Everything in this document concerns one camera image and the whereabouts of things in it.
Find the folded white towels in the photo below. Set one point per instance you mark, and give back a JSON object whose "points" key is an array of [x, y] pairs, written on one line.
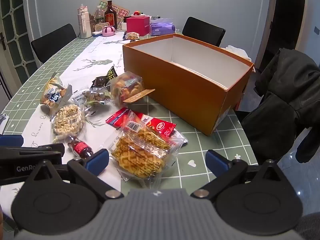
{"points": [[237, 52]]}

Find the black yellow chocolate packet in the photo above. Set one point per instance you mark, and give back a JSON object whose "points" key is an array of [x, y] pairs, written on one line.
{"points": [[102, 80]]}

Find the black jacket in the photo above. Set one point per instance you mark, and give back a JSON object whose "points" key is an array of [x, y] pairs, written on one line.
{"points": [[282, 92]]}

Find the pink round container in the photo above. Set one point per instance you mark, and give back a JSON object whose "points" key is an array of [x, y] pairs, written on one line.
{"points": [[109, 31]]}

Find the beige dotted card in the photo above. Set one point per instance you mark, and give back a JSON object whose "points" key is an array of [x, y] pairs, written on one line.
{"points": [[122, 15]]}

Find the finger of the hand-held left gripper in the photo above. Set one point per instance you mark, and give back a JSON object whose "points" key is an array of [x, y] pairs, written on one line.
{"points": [[30, 151], [11, 140]]}

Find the clear mixed snack bag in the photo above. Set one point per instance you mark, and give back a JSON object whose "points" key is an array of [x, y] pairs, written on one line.
{"points": [[126, 86]]}

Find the clear peanut snack packet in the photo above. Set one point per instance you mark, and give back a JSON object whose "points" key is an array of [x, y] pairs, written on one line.
{"points": [[131, 35]]}

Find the small red toy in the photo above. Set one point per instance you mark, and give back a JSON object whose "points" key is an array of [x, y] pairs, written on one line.
{"points": [[136, 13]]}

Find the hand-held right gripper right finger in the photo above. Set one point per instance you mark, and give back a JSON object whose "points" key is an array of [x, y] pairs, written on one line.
{"points": [[215, 158]]}

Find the pink square box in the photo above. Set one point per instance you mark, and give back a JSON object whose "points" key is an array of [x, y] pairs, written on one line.
{"points": [[137, 26]]}

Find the small cola bottle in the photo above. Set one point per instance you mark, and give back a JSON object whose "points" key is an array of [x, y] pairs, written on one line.
{"points": [[81, 150]]}

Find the clear bottle green label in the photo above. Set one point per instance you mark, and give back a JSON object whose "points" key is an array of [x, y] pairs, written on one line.
{"points": [[99, 17]]}

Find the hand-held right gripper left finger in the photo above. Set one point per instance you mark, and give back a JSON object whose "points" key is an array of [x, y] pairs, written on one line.
{"points": [[97, 158]]}

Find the brown liquor bottle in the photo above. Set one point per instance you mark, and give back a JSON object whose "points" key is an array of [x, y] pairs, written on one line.
{"points": [[110, 16]]}

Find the white water bottle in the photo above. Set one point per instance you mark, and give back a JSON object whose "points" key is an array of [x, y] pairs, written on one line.
{"points": [[84, 22]]}

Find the glass panel door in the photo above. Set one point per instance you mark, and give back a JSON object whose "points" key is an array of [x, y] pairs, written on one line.
{"points": [[15, 30]]}

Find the purple tissue pack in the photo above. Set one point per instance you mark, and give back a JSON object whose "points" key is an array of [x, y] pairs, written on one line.
{"points": [[162, 27]]}

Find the clear nut packet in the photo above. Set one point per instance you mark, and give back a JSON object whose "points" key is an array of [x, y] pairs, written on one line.
{"points": [[96, 97]]}

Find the brown bag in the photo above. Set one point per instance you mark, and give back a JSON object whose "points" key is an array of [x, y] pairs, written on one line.
{"points": [[92, 21]]}

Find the white red snack packet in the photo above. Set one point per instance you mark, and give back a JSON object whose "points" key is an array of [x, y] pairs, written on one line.
{"points": [[161, 126]]}

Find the green dotted card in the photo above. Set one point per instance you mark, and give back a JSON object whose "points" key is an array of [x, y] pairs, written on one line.
{"points": [[102, 5]]}

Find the white blue tube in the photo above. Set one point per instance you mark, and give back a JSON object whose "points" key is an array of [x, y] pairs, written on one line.
{"points": [[97, 33]]}

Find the green white printed tablecloth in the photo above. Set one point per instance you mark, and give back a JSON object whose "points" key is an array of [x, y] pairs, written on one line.
{"points": [[200, 150]]}

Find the wall switch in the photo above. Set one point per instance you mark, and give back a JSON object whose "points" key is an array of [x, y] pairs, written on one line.
{"points": [[316, 31]]}

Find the small bun packet blue label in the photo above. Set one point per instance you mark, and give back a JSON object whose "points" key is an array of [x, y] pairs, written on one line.
{"points": [[53, 95]]}

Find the clear waffle packet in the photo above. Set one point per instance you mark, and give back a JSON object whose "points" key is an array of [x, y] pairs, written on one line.
{"points": [[140, 155]]}

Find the puffed rice cake packet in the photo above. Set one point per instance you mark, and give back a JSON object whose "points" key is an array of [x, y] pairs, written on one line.
{"points": [[67, 121]]}

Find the small beige box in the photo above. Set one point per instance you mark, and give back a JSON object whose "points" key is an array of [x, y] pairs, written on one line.
{"points": [[100, 27]]}

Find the black chair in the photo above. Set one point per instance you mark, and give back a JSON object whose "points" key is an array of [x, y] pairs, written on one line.
{"points": [[53, 42], [202, 31]]}

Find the orange cardboard box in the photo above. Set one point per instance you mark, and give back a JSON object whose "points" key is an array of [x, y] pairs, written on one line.
{"points": [[187, 87]]}

